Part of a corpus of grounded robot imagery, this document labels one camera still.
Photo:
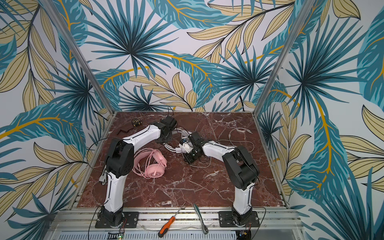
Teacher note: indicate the pink cat-ear headphones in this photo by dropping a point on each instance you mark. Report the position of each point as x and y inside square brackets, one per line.
[149, 163]

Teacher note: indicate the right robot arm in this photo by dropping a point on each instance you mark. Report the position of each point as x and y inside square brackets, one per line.
[240, 165]

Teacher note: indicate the metal pliers tool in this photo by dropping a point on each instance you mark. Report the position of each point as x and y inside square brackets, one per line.
[204, 227]

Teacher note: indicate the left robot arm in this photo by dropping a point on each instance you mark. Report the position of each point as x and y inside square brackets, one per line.
[128, 155]

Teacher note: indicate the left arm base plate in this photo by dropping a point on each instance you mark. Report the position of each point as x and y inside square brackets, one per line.
[120, 220]

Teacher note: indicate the white headphones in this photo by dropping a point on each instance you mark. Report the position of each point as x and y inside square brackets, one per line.
[180, 135]

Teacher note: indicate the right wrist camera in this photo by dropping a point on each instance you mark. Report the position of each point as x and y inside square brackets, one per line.
[186, 147]

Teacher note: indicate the black hex key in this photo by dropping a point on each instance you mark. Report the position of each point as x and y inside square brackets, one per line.
[122, 131]

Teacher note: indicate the silver adjustable wrench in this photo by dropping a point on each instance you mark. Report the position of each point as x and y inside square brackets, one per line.
[103, 178]

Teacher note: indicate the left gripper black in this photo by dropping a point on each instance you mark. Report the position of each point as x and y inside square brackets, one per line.
[167, 135]

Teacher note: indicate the orange handle screwdriver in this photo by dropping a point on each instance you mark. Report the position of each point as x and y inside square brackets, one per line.
[168, 224]

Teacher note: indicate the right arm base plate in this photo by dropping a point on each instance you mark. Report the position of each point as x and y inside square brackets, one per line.
[231, 219]

